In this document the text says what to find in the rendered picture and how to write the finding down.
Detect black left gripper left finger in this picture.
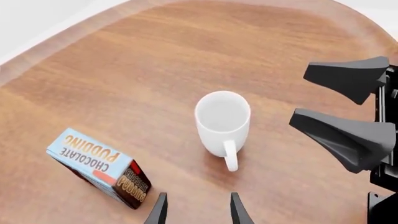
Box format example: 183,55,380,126
145,192,169,224

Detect chocolate pudding box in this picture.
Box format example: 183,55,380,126
45,127,153,210

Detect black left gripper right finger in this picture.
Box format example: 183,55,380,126
229,192,256,224

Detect white mug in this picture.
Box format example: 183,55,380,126
194,90,252,172

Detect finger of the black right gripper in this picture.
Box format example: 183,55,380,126
303,55,391,106
289,107,397,175

